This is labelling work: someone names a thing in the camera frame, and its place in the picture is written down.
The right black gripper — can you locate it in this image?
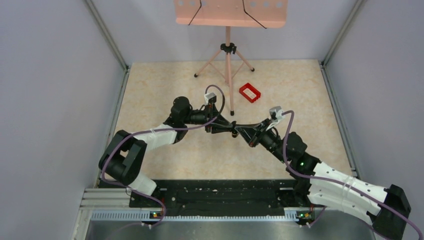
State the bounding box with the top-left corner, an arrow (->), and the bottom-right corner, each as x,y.
236,118 -> 289,164

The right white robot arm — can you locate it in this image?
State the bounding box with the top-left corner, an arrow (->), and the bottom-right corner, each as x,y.
232,119 -> 411,240

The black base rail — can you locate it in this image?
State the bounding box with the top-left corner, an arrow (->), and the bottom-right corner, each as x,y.
129,179 -> 312,217

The pink music stand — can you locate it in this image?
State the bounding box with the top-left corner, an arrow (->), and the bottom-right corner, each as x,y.
173,0 -> 289,116

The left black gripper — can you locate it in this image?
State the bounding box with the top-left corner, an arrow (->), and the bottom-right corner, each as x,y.
183,102 -> 233,134

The red plastic box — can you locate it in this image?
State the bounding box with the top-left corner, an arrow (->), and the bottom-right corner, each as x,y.
239,82 -> 262,103

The black earbud charging case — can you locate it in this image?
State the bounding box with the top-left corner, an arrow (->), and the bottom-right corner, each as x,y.
231,121 -> 239,138

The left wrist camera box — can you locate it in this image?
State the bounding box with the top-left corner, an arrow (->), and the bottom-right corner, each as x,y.
204,92 -> 217,105

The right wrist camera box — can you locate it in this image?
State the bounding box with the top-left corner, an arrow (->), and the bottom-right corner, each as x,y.
266,106 -> 285,131

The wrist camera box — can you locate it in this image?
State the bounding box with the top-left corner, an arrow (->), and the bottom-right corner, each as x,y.
266,106 -> 285,131
204,92 -> 217,105

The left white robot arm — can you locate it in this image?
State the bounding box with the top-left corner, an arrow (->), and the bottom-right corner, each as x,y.
98,93 -> 233,207

